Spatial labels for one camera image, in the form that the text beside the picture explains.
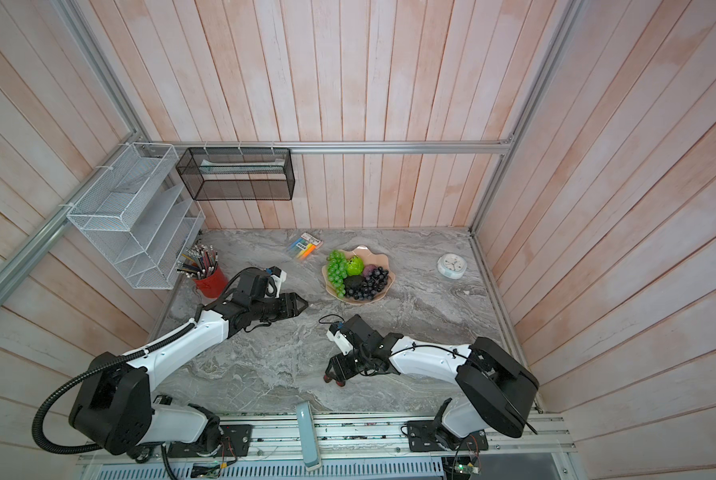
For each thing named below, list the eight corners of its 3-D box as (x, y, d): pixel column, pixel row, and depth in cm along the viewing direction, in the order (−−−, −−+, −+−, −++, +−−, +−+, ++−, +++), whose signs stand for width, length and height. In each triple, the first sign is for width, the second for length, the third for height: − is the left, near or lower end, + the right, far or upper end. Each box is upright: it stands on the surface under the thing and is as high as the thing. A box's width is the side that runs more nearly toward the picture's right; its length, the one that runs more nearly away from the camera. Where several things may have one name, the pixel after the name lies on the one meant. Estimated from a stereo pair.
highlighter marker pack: (288, 252, 116) (287, 248, 114) (306, 235, 122) (305, 231, 120) (305, 261, 113) (304, 258, 111) (322, 244, 119) (322, 240, 117)
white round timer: (440, 279, 107) (442, 274, 105) (435, 258, 113) (436, 253, 111) (467, 279, 107) (470, 274, 105) (461, 258, 113) (463, 253, 111)
